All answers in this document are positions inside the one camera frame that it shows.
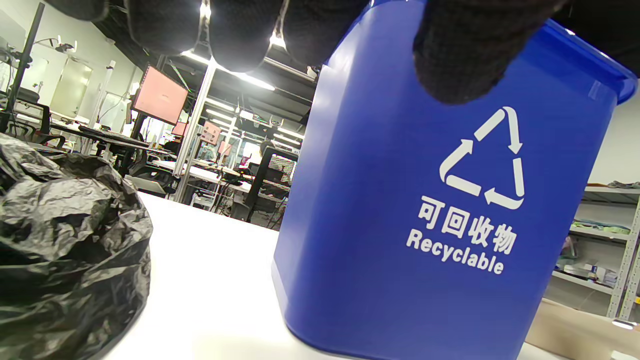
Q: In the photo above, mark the person's left hand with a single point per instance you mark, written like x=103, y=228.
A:
x=240, y=35

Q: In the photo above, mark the blue food waste bin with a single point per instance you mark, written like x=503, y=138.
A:
x=375, y=200

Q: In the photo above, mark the black garbage bag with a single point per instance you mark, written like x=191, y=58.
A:
x=65, y=240

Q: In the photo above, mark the large red-screen monitor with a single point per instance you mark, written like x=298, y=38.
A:
x=160, y=95

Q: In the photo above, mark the small red-screen monitor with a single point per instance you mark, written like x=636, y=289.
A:
x=211, y=133

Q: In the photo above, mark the black desk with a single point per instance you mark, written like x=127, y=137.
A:
x=110, y=136

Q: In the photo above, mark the black tripod pole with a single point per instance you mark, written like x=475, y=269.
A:
x=22, y=70

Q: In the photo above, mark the white table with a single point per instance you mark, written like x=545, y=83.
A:
x=210, y=280

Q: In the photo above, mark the grey metal shelf rack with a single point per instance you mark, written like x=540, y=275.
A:
x=610, y=195

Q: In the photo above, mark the green cloth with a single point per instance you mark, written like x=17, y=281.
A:
x=605, y=229

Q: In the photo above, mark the beige plastic dustpan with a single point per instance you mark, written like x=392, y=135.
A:
x=580, y=330

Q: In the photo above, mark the aluminium frame post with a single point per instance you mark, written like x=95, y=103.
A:
x=197, y=125

